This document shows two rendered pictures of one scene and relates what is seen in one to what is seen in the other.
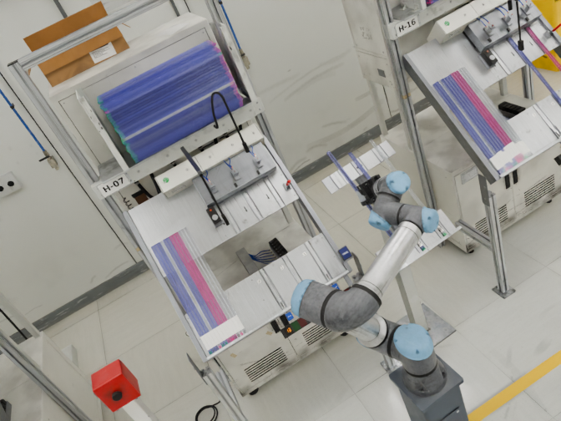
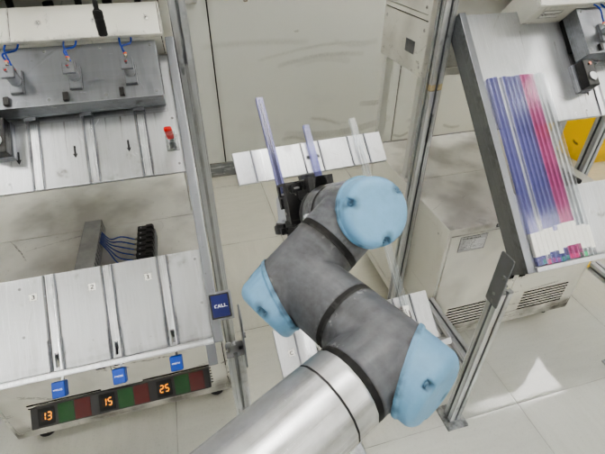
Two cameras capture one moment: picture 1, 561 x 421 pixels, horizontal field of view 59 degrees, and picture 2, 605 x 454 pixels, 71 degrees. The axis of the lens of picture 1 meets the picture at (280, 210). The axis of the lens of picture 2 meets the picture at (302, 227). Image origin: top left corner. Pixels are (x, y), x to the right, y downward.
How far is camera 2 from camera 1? 122 cm
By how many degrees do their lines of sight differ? 6
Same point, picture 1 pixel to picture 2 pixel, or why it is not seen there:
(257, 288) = (22, 310)
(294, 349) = not seen: hidden behind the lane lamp
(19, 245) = not seen: outside the picture
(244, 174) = (93, 84)
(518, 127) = (589, 202)
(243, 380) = (22, 419)
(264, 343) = (70, 378)
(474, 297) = not seen: hidden behind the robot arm
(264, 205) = (113, 159)
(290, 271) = (104, 301)
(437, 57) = (510, 41)
